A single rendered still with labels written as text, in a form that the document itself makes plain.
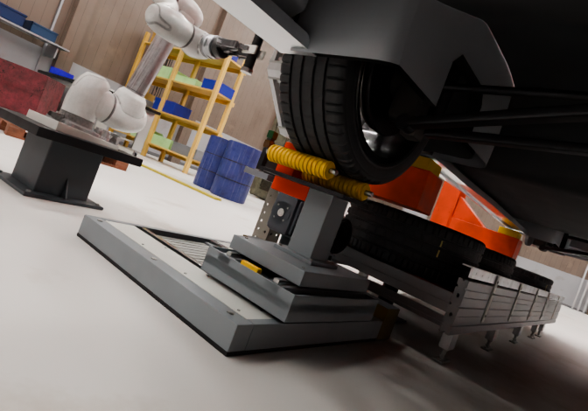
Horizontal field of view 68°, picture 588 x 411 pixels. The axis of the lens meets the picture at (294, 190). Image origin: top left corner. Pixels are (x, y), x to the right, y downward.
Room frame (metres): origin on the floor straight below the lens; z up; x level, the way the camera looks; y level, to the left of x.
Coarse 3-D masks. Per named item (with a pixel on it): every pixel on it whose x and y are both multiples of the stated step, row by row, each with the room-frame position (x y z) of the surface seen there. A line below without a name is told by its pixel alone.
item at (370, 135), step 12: (360, 72) 1.16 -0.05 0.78; (360, 84) 1.18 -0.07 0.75; (360, 120) 1.57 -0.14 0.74; (360, 132) 1.24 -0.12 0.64; (372, 132) 1.61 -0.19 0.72; (372, 144) 1.55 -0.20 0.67; (384, 144) 1.53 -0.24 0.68; (396, 144) 1.52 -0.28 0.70; (408, 144) 1.50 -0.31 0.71; (372, 156) 1.33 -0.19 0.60; (384, 156) 1.43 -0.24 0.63; (396, 156) 1.45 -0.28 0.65
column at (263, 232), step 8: (272, 192) 2.31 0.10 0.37; (272, 200) 2.30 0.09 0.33; (264, 208) 2.32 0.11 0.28; (264, 216) 2.30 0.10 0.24; (256, 224) 2.32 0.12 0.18; (264, 224) 2.29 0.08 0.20; (256, 232) 2.31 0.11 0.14; (264, 232) 2.31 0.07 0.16; (272, 232) 2.29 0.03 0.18; (272, 240) 2.31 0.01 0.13
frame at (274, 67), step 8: (272, 56) 1.33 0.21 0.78; (280, 56) 1.34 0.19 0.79; (272, 64) 1.32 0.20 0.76; (280, 64) 1.30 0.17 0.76; (272, 72) 1.32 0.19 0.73; (280, 72) 1.30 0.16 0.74; (272, 80) 1.34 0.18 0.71; (272, 88) 1.36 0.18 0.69; (280, 104) 1.40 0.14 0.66; (280, 112) 1.41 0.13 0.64; (360, 112) 1.70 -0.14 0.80; (280, 120) 1.42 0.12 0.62; (280, 128) 1.44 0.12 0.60; (288, 136) 1.45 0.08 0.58
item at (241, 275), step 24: (216, 264) 1.30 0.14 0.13; (240, 264) 1.24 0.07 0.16; (240, 288) 1.22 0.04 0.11; (264, 288) 1.17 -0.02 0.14; (288, 288) 1.17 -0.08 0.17; (312, 288) 1.29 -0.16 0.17; (288, 312) 1.11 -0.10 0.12; (312, 312) 1.20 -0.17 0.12; (336, 312) 1.30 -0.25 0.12; (360, 312) 1.42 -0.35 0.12
